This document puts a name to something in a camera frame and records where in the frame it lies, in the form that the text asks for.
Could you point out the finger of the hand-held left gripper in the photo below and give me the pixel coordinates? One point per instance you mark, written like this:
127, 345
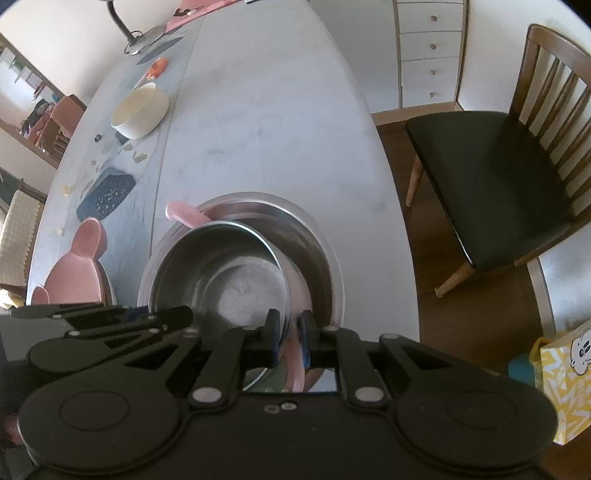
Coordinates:
138, 323
60, 310

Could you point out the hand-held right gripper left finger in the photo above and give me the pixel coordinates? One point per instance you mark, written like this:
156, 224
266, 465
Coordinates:
275, 348

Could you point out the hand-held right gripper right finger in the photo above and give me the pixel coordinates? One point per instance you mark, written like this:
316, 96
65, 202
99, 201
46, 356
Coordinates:
304, 344

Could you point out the pink bear-shaped plate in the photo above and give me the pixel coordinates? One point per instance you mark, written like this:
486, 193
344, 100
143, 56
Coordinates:
74, 272

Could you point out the small steel bowl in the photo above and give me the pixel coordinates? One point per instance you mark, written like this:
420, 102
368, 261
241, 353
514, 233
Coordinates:
110, 288

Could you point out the pink bowl with steel liner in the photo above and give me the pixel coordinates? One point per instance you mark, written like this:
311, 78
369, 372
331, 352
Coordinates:
240, 286

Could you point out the large steel bowl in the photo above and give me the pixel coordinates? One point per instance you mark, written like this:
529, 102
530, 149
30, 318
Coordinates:
318, 249

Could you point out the cream woven bench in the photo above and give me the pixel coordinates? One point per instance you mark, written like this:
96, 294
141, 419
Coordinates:
18, 240

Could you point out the dark blue dotted tray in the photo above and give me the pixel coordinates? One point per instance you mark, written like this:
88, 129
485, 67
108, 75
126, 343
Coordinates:
106, 194

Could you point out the pink chair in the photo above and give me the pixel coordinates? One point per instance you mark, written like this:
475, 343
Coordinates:
62, 122

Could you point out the cream bowl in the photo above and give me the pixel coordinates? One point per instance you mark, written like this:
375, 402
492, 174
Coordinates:
138, 113

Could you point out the teal round object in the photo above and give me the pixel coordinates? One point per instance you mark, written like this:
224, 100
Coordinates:
521, 369

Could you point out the black seat wooden chair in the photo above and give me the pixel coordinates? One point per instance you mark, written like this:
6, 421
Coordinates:
498, 184

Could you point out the yellow paper bag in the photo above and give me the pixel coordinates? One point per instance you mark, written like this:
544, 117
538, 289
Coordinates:
570, 383

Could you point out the desk lamp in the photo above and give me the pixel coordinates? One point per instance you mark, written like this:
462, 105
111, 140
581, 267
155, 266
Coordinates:
138, 39

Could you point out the pink paper sheet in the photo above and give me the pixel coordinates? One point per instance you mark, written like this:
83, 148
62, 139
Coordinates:
194, 11

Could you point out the white drawer cabinet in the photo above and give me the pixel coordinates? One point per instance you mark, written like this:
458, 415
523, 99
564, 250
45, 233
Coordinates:
429, 50

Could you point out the grey post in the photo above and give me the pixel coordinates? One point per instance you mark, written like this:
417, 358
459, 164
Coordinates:
542, 300

